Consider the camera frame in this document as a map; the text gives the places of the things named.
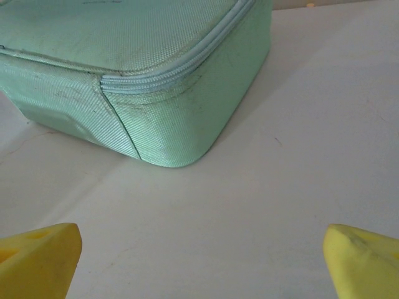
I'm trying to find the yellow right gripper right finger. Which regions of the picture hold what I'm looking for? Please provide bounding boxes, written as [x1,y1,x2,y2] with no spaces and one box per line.
[322,223,399,299]

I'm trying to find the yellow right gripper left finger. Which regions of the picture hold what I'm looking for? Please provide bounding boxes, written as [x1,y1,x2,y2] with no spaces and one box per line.
[0,222,84,299]

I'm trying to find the mint green zip case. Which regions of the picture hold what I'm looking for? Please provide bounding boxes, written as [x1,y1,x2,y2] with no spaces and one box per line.
[0,0,274,170]

